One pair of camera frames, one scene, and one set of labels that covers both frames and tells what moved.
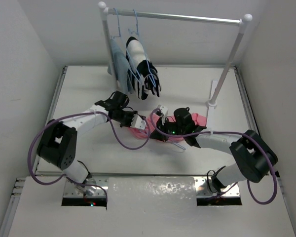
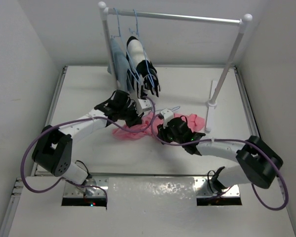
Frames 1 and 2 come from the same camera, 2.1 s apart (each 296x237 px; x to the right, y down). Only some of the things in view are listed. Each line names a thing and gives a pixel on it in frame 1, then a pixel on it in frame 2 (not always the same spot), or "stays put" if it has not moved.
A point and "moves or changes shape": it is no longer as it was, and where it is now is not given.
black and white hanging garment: (140, 70) stays put
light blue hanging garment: (118, 65) stays put
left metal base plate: (92, 187) stays put
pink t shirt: (153, 122) moves or changes shape
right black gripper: (162, 128) to (162, 132)
